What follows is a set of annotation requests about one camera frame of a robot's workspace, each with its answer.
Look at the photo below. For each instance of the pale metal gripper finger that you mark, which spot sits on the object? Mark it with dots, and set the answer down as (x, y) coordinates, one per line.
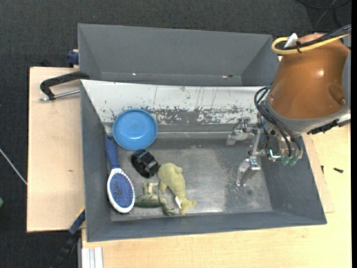
(243, 126)
(252, 163)

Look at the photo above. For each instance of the grey metal bin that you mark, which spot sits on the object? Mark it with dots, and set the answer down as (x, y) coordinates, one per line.
(206, 166)

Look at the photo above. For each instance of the small black screw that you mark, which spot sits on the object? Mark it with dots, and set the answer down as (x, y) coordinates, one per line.
(338, 170)

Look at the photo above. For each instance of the yellow-green plush dolphin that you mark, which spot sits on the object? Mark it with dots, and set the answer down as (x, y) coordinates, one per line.
(174, 181)

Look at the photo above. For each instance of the blue plastic bowl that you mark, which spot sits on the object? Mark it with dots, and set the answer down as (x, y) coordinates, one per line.
(134, 129)

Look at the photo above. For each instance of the dark green toy figure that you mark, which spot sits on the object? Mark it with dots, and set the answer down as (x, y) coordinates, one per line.
(149, 201)

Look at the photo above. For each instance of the blue and white hairbrush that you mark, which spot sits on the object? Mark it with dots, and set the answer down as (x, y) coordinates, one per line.
(120, 190)

